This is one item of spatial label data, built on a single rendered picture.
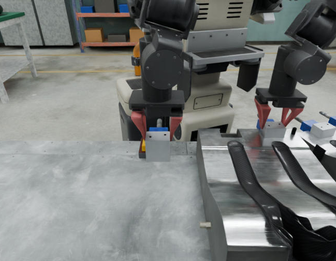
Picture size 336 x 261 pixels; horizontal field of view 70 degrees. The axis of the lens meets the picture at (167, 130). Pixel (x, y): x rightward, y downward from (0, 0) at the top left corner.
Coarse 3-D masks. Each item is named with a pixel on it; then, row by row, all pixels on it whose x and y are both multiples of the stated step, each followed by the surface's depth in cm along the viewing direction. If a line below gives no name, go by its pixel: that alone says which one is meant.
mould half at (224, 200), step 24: (216, 144) 58; (264, 144) 58; (288, 144) 58; (216, 168) 52; (264, 168) 52; (312, 168) 52; (216, 192) 44; (240, 192) 44; (288, 192) 44; (216, 216) 39; (240, 216) 35; (264, 216) 35; (312, 216) 35; (216, 240) 39; (240, 240) 32; (264, 240) 32
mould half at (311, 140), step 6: (300, 132) 70; (306, 132) 70; (306, 138) 67; (312, 138) 67; (318, 138) 67; (324, 138) 67; (330, 138) 67; (312, 144) 65; (318, 144) 65; (324, 144) 65; (330, 144) 65; (312, 150) 65; (330, 150) 62; (324, 156) 62; (330, 156) 60; (324, 162) 62; (330, 162) 60; (330, 168) 60; (330, 174) 61
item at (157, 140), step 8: (160, 120) 59; (152, 128) 54; (160, 128) 54; (152, 136) 49; (160, 136) 49; (168, 136) 49; (152, 144) 48; (160, 144) 48; (168, 144) 48; (152, 152) 49; (160, 152) 49; (168, 152) 49; (152, 160) 50; (160, 160) 50; (168, 160) 50
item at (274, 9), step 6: (264, 0) 80; (270, 0) 79; (276, 0) 79; (282, 0) 80; (264, 6) 81; (270, 6) 81; (276, 6) 82; (282, 6) 84; (258, 12) 83; (264, 12) 84
